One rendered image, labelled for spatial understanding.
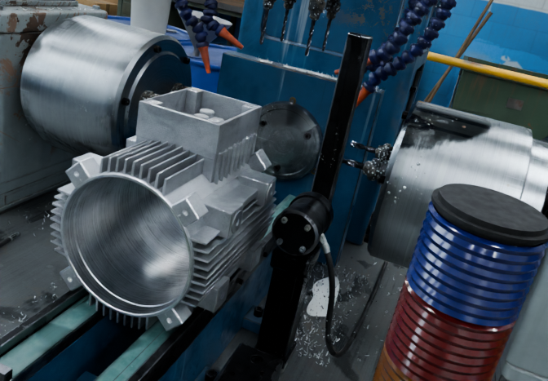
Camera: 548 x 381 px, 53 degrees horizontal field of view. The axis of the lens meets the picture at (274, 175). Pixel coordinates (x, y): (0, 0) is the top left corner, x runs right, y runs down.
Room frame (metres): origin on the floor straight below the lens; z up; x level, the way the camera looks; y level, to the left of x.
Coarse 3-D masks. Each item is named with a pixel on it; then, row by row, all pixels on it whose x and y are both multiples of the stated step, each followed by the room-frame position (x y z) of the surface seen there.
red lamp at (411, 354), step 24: (408, 288) 0.26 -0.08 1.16; (408, 312) 0.25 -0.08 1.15; (432, 312) 0.24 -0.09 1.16; (408, 336) 0.24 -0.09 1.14; (432, 336) 0.24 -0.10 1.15; (456, 336) 0.23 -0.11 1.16; (480, 336) 0.23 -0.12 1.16; (504, 336) 0.24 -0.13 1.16; (408, 360) 0.24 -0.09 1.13; (432, 360) 0.23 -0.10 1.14; (456, 360) 0.23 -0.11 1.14; (480, 360) 0.23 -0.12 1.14
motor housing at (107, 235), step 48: (144, 144) 0.55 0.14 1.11; (96, 192) 0.54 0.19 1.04; (144, 192) 0.65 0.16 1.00; (192, 192) 0.51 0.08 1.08; (240, 192) 0.57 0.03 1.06; (96, 240) 0.54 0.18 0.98; (144, 240) 0.61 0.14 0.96; (192, 240) 0.46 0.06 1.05; (240, 240) 0.53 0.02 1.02; (96, 288) 0.50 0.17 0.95; (144, 288) 0.53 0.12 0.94; (192, 288) 0.46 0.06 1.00
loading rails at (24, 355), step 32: (256, 288) 0.72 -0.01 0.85; (32, 320) 0.45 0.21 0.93; (64, 320) 0.47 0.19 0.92; (96, 320) 0.50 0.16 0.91; (192, 320) 0.51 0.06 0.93; (224, 320) 0.60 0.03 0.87; (256, 320) 0.68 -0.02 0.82; (0, 352) 0.41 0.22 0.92; (32, 352) 0.42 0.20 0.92; (64, 352) 0.45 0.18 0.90; (96, 352) 0.50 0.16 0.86; (128, 352) 0.45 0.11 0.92; (160, 352) 0.44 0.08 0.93; (192, 352) 0.52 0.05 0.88
